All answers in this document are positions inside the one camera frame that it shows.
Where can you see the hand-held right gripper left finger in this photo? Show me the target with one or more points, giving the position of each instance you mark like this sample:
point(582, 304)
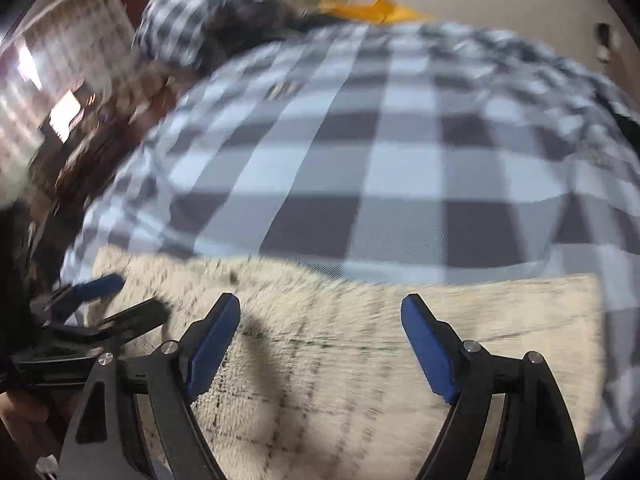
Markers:
point(212, 345)

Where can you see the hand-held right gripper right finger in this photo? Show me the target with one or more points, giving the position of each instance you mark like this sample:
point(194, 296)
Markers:
point(430, 350)

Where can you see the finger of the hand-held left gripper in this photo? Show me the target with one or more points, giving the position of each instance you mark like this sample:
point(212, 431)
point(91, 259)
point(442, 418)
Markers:
point(135, 317)
point(95, 287)

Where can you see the cream knit checked garment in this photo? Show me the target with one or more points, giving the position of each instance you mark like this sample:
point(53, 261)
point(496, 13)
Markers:
point(350, 360)

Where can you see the black clothes pile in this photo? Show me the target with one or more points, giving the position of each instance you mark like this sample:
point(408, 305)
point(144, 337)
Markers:
point(255, 25)

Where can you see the blue grey checked bed sheet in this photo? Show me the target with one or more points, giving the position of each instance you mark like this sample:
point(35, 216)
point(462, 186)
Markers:
point(400, 160)

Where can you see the pale window curtain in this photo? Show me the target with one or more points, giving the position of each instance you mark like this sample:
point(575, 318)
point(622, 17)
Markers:
point(65, 60)

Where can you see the blue grey checked duvet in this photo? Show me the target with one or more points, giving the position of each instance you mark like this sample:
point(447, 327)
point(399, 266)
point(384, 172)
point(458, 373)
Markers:
point(185, 15)

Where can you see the yellow cloth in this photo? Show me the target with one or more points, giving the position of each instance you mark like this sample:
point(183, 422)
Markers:
point(375, 10)

